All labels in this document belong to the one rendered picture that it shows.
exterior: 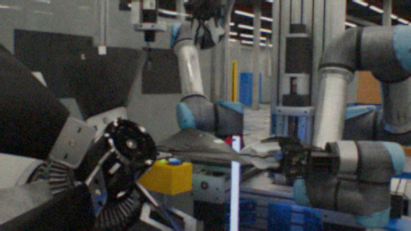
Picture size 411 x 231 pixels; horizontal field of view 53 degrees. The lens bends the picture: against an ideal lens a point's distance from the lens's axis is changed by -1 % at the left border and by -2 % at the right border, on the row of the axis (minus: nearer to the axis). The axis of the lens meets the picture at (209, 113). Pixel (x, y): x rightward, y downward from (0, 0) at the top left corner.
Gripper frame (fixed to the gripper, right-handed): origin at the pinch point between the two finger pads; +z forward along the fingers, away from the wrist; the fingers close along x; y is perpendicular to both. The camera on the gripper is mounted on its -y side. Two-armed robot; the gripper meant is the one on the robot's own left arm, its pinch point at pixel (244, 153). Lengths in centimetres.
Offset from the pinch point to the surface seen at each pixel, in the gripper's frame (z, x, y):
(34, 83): 40.5, -17.5, 17.1
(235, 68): -26, 24, -578
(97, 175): 28.3, -1.1, 20.1
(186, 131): 14.4, -0.9, -17.1
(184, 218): 13.8, 16.4, -0.1
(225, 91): 1, 4, -140
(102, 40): 52, -24, -74
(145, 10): 22.0, -31.7, 2.3
